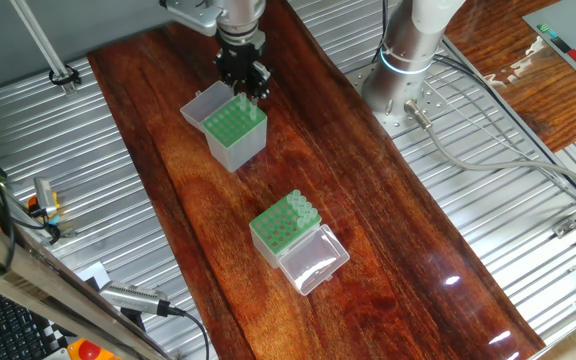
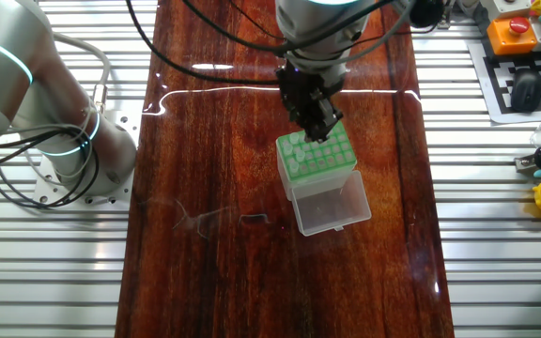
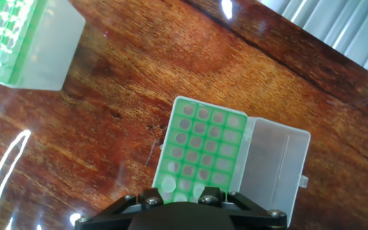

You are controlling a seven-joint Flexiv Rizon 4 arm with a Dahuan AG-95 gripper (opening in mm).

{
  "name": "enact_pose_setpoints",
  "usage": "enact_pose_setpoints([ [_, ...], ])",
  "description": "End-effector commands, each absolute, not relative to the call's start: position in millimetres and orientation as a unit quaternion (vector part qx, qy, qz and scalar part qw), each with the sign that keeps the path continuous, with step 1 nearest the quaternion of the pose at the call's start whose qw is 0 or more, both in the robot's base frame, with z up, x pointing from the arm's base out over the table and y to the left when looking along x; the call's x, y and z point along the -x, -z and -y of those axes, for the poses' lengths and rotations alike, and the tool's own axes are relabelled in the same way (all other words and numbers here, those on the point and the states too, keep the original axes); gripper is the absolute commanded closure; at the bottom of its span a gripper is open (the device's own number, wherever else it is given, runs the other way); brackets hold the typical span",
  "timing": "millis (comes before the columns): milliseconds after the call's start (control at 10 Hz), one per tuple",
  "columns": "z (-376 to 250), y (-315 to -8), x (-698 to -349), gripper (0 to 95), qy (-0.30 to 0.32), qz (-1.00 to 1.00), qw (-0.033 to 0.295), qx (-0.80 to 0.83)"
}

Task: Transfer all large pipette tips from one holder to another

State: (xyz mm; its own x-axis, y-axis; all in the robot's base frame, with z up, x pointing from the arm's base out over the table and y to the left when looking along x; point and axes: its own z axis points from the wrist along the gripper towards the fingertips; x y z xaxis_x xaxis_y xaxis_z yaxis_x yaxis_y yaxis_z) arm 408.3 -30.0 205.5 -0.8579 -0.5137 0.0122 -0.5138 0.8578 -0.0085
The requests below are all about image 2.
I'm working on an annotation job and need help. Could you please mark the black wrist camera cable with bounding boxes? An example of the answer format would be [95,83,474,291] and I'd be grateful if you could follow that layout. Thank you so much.
[124,0,284,88]

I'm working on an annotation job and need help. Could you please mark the tall translucent green tip box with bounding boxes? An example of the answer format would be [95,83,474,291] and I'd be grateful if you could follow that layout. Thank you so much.
[275,120,373,238]

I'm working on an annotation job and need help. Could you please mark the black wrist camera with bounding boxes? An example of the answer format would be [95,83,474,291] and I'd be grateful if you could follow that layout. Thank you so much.
[409,0,446,29]

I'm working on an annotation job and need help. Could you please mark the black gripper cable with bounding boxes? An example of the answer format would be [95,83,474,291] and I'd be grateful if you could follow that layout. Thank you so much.
[178,0,441,55]

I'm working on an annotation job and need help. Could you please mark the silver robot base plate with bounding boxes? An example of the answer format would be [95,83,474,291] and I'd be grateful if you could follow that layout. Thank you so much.
[33,110,143,210]

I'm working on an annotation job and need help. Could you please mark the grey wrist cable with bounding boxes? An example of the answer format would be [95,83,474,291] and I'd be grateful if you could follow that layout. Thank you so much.
[284,0,417,67]

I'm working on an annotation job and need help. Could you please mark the glossy brown wooden board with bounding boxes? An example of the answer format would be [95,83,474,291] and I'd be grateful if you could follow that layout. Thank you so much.
[114,0,456,338]

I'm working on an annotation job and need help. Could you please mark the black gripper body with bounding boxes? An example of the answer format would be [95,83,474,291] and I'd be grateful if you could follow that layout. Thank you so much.
[275,60,348,121]

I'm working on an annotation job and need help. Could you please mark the grey cable with metal plug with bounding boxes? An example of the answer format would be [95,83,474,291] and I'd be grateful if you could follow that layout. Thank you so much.
[49,31,112,114]

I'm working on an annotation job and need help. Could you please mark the yellow button box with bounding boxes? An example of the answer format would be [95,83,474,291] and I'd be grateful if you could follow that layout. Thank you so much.
[486,16,539,56]

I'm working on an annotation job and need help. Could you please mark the red emergency stop button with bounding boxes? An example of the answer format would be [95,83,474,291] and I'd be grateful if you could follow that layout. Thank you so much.
[508,17,531,37]

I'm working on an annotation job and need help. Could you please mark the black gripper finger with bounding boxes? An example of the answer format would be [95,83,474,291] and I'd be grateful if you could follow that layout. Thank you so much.
[320,96,346,133]
[300,111,332,145]

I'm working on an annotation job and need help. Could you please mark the black computer mouse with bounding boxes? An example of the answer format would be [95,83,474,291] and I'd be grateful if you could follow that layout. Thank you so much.
[509,68,541,114]

